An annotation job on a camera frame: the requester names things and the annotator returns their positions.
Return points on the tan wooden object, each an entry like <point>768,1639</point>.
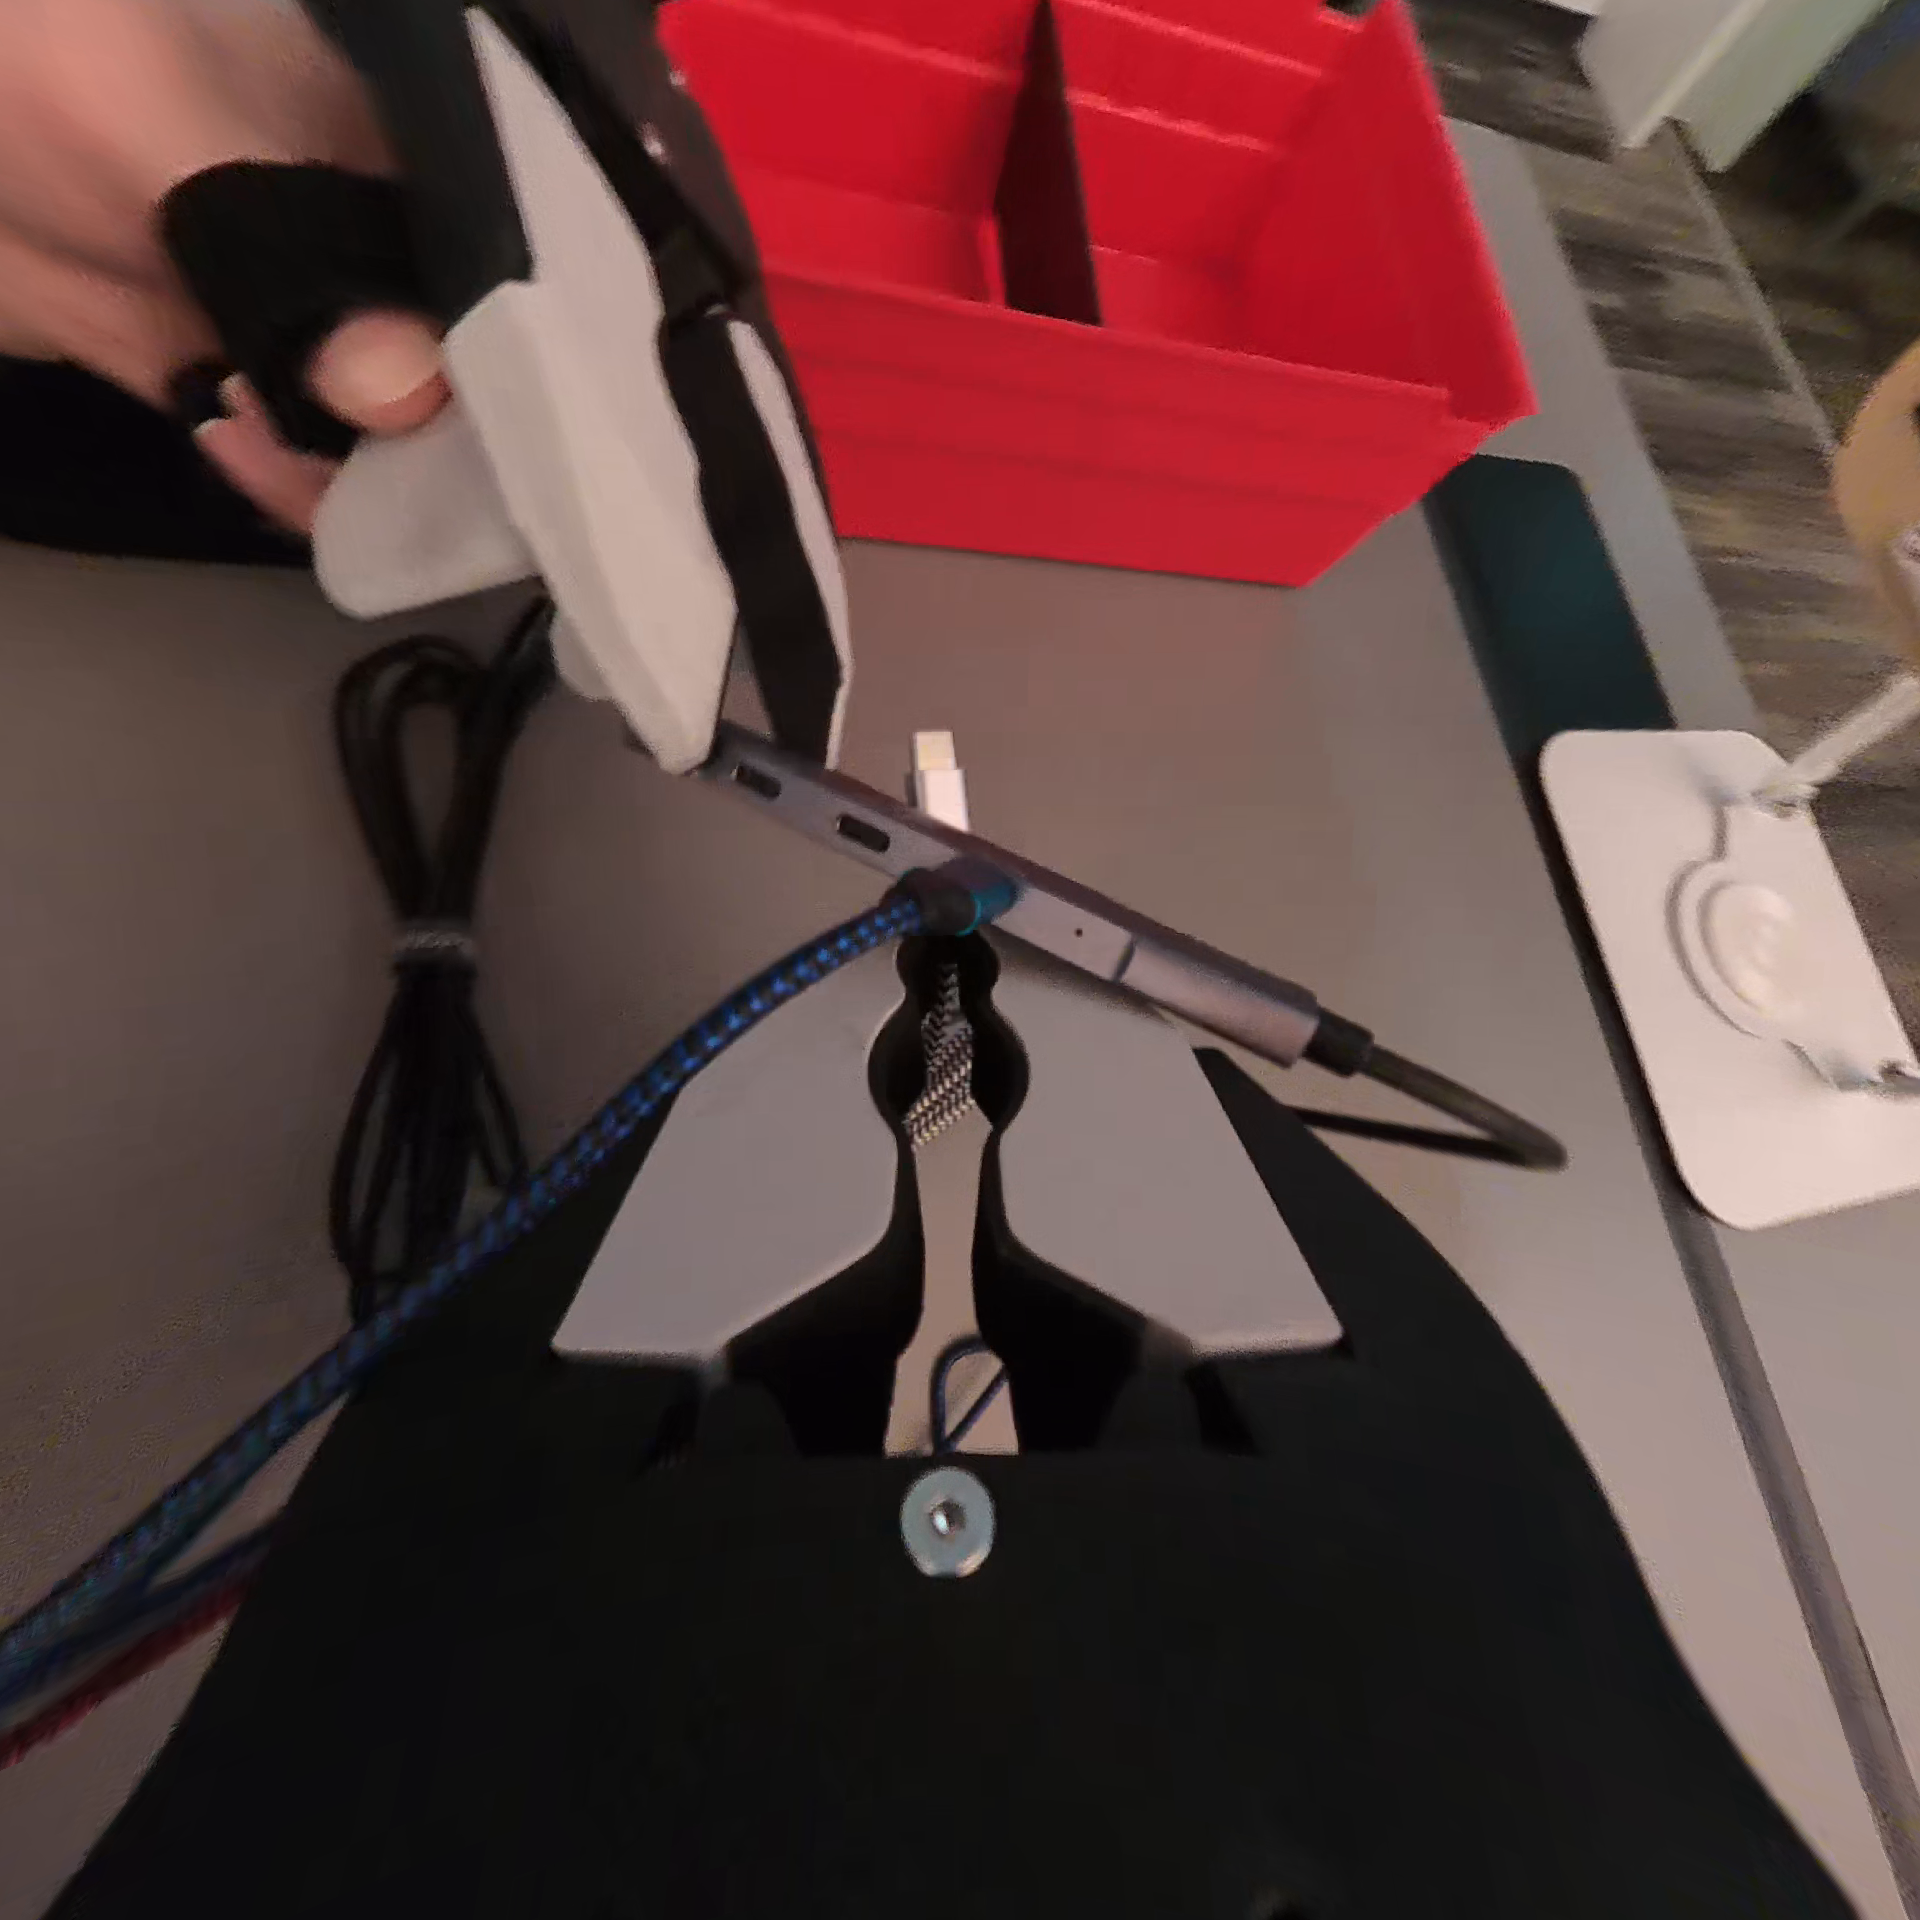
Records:
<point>1882,451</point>

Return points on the person's left hand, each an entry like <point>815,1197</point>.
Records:
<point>89,150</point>

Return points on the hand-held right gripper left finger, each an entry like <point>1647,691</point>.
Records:
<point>721,1201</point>

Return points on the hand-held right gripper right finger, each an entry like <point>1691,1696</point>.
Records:
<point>1170,1201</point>

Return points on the dark teal pad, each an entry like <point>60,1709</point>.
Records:
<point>1546,599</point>

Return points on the white flat board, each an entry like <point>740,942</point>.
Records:
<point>1651,974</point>

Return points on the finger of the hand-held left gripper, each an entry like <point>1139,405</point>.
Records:
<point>802,495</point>
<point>600,451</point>

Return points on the dark cloth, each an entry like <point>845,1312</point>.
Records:
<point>89,465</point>

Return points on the red plastic organizer box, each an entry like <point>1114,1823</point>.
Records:
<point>1124,436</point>

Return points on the white cabinet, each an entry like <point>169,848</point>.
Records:
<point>1724,77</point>

